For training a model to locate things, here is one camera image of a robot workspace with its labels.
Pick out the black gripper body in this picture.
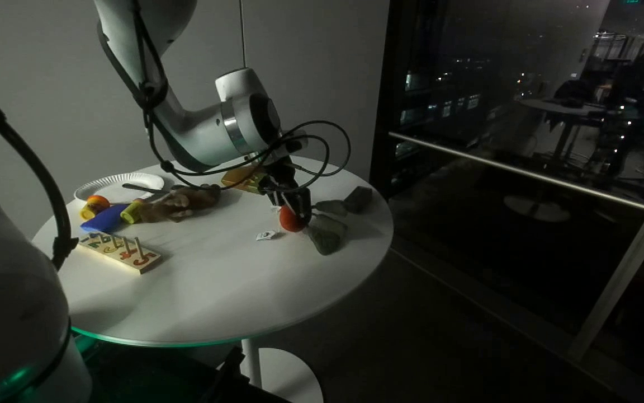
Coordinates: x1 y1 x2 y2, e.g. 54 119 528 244
257 159 313 208

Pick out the red ball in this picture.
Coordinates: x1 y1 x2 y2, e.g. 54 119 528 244
278 203 307 234

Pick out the grey-green soft toy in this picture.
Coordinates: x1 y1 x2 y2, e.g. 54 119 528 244
307 199 352 258

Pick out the brown plush toy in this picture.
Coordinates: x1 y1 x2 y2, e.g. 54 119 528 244
139 183 227 223

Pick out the yellow-green cylinder toy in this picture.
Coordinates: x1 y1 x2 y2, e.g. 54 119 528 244
118 199 151 223

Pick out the small white paper scrap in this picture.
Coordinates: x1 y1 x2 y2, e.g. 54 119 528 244
252 228 286 244

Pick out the grey rectangular block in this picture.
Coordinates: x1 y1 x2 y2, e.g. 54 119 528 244
340 186 379 214

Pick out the white plate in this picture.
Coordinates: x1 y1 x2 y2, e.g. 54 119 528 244
71 171 168 206

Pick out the wooden peg board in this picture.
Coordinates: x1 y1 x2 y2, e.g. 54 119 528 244
75 230 166 277

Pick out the blue block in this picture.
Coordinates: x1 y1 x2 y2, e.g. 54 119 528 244
81 201 134 234

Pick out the orange toy fruit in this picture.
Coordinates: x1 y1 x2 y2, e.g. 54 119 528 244
79 192 113 221

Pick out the white window mullion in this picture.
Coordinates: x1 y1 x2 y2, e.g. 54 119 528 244
565 166 644 365

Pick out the yellowish wrist camera bar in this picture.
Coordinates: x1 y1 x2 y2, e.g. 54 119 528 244
219 164 268 194

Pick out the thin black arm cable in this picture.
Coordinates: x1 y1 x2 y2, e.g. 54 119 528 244
96 0 353 190

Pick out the white table pedestal base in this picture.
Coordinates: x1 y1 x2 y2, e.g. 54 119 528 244
239 337 326 403

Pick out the white horizontal window rail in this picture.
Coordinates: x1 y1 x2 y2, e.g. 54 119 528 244
388 130 644 221

